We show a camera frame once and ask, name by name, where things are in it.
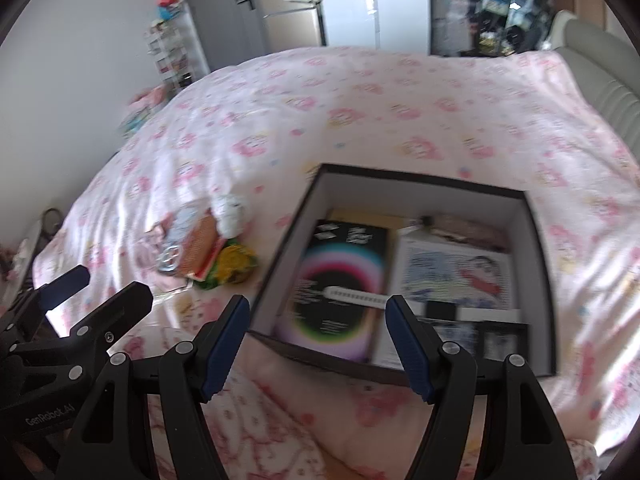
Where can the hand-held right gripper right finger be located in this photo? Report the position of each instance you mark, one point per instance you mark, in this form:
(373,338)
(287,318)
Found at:
(407,345)

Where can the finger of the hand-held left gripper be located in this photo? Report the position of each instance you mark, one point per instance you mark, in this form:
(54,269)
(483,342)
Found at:
(62,287)
(117,310)

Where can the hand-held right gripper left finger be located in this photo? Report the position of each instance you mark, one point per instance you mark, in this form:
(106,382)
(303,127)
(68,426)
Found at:
(227,345)

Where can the white ridged stick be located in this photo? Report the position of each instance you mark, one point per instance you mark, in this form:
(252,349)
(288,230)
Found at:
(350,296)

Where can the yellow green plush toy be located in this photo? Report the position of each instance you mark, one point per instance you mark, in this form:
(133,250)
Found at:
(232,262)

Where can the black storage box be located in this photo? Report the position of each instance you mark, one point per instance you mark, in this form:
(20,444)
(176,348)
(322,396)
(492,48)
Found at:
(425,192)

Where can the red booklet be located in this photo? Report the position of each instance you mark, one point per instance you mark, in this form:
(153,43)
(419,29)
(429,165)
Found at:
(202,247)

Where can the pink fluffy pajama pants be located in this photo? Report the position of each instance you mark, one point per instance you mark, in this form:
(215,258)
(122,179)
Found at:
(280,435)

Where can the pink patterned pouch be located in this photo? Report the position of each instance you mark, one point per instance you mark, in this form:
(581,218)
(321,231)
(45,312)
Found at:
(470,232)

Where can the white plush toy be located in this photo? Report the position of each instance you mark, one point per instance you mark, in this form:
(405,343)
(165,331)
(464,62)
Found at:
(229,215)

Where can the pile of pink boxes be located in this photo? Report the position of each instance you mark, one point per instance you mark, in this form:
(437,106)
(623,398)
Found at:
(142,110)

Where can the pink printed blanket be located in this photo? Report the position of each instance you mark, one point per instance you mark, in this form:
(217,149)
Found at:
(350,110)

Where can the white shelf rack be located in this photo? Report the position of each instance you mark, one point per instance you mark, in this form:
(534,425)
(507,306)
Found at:
(175,45)

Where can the grey door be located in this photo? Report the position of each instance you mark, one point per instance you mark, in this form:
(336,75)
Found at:
(220,5)

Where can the silver refrigerator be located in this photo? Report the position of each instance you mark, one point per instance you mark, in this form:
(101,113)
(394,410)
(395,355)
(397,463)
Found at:
(290,25)

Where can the white cabinet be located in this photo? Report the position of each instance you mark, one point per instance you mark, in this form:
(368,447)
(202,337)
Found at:
(400,10)

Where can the grey padded headboard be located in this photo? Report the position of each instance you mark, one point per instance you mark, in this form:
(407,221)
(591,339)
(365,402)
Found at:
(600,60)

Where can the dark glass display cabinet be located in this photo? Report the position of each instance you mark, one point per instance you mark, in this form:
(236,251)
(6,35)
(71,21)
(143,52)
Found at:
(495,5)

